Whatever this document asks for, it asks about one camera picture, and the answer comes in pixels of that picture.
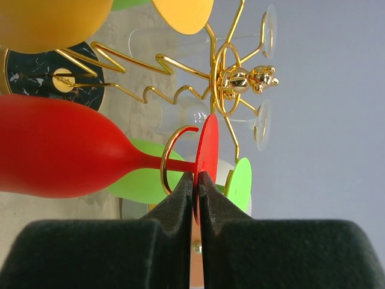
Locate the green plastic goblet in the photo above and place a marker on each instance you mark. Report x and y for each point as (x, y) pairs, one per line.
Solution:
(118, 5)
(144, 185)

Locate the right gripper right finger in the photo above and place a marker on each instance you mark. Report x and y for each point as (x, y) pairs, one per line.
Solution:
(242, 252)

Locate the pastel mini drawer chest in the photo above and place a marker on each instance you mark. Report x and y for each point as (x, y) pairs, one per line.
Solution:
(137, 210)

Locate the orange plastic goblet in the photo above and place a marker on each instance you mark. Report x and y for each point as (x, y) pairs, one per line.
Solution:
(32, 27)

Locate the red plastic goblet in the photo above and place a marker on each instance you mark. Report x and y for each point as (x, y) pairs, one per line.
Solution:
(59, 149)

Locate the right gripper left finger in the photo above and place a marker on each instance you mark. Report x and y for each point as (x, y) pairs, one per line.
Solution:
(151, 252)

